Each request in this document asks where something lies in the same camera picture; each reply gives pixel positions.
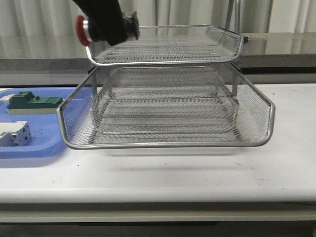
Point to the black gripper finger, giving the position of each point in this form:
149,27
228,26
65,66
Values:
105,14

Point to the red emergency stop button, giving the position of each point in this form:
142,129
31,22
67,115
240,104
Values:
88,33

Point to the green terminal block module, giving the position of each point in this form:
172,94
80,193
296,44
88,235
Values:
26,103

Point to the white small component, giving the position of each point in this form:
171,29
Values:
7,98

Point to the blue plastic tray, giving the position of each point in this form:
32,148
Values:
45,139

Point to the silver metal rack frame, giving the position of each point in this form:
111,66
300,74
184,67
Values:
231,24

